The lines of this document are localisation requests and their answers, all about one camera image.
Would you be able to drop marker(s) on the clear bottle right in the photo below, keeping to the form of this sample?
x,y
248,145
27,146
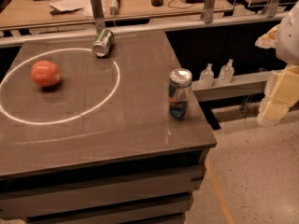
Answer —
x,y
227,72

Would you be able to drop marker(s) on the metal bracket post left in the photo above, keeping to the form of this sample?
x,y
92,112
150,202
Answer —
x,y
98,15

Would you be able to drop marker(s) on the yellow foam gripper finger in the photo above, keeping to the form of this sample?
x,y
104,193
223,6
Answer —
x,y
280,94
268,40

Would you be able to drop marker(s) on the metal bracket post right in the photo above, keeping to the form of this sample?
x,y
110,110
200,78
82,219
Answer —
x,y
270,9

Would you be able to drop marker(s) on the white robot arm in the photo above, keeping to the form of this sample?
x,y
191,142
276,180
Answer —
x,y
287,44

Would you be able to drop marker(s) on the white tube on desk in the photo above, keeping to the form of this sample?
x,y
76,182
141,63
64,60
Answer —
x,y
114,7

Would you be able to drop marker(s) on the green can lying sideways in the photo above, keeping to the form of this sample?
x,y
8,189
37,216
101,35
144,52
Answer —
x,y
102,44

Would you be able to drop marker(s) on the redbull can blue silver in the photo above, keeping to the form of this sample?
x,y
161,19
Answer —
x,y
180,83

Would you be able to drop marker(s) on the grey metal rail shelf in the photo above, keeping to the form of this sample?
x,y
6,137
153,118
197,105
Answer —
x,y
241,85

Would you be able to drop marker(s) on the white paper sheet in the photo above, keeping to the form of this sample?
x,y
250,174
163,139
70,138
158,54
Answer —
x,y
71,5

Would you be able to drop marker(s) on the clear bottle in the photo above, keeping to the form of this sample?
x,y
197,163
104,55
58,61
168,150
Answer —
x,y
227,72
206,76

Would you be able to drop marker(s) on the grey drawer cabinet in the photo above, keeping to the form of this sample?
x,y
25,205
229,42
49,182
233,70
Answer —
x,y
149,188

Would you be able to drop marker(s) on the clear bottle left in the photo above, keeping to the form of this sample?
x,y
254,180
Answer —
x,y
206,76

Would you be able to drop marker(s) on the red apple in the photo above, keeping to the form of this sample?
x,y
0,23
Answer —
x,y
45,74

